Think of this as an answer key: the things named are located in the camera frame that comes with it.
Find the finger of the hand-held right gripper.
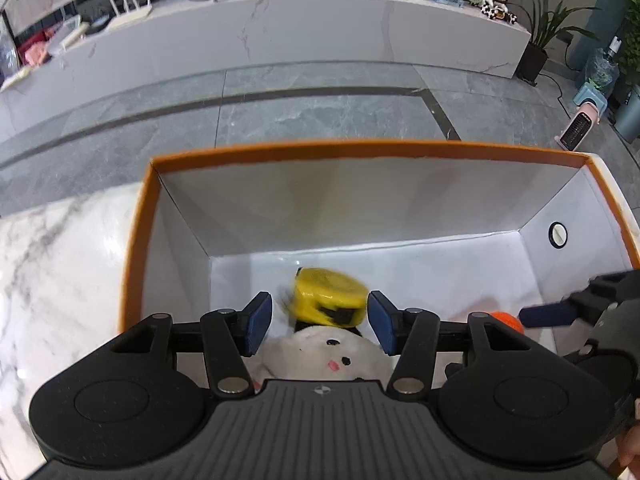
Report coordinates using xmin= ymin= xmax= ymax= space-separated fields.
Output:
xmin=519 ymin=294 xmax=601 ymax=332
xmin=586 ymin=270 xmax=640 ymax=307

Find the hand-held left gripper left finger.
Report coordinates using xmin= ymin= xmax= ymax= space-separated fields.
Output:
xmin=107 ymin=291 xmax=274 ymax=402

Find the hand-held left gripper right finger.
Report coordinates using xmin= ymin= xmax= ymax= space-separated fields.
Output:
xmin=366 ymin=290 xmax=543 ymax=402

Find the orange ball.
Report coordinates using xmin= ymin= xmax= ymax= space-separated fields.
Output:
xmin=489 ymin=311 xmax=526 ymax=336

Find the yellow tape measure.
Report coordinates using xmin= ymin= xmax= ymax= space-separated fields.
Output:
xmin=282 ymin=266 xmax=371 ymax=332

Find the orange storage box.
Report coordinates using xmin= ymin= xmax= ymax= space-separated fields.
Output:
xmin=119 ymin=139 xmax=640 ymax=396

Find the person's right hand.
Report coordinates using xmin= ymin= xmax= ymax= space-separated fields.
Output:
xmin=615 ymin=425 xmax=640 ymax=471

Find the white plush toy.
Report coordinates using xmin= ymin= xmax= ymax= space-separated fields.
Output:
xmin=247 ymin=325 xmax=397 ymax=394

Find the pink space heater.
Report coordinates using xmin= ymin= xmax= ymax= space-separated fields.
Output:
xmin=555 ymin=102 xmax=599 ymax=152

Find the grey bin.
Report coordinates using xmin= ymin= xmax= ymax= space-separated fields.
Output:
xmin=615 ymin=85 xmax=640 ymax=142

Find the blue stool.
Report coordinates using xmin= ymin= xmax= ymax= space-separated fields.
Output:
xmin=572 ymin=85 xmax=609 ymax=112

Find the blue water bottle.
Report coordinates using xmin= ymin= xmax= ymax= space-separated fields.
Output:
xmin=582 ymin=37 xmax=623 ymax=100

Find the potted green plant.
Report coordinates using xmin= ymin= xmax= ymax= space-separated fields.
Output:
xmin=510 ymin=0 xmax=601 ymax=86

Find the white marble counter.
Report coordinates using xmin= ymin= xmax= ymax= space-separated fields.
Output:
xmin=0 ymin=0 xmax=532 ymax=133

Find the cow print toy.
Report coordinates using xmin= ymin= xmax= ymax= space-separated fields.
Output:
xmin=480 ymin=0 xmax=521 ymax=24

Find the white router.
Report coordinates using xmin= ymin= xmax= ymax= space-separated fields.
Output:
xmin=104 ymin=0 xmax=153 ymax=30

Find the white tray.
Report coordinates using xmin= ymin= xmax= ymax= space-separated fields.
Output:
xmin=49 ymin=15 xmax=90 ymax=55

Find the pink cloth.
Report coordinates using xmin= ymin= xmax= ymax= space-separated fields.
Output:
xmin=19 ymin=39 xmax=52 ymax=67

